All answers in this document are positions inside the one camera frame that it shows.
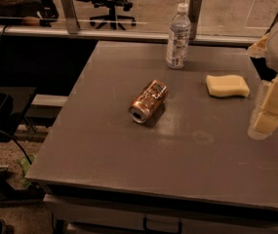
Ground orange soda can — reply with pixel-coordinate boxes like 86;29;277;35
129;80;169;124

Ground black cable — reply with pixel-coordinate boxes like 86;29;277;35
0;127;33;166

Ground clear plastic water bottle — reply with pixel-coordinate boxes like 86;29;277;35
166;3;191;69

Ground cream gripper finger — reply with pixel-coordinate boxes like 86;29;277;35
247;34;269;59
252;76;278;135

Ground green crumpled wrapper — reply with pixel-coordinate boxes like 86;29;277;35
18;157;34;189

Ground middle metal railing post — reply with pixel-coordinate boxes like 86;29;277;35
188;0;203;40

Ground white table drawer base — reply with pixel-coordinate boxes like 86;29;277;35
44;194;278;234

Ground yellow sponge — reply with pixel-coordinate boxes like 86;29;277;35
206;75;250;98

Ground black side table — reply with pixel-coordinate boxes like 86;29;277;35
0;87;37;142

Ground left metal railing post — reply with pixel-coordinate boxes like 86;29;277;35
60;0;80;34

